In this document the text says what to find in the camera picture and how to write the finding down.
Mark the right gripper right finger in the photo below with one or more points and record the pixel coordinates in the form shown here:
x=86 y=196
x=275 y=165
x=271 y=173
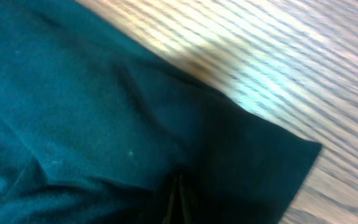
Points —
x=189 y=202

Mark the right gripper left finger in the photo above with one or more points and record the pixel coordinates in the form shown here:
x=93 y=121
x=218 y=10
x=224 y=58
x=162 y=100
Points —
x=166 y=199

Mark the dark navy t-shirt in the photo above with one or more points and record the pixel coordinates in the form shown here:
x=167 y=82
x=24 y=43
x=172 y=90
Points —
x=92 y=124

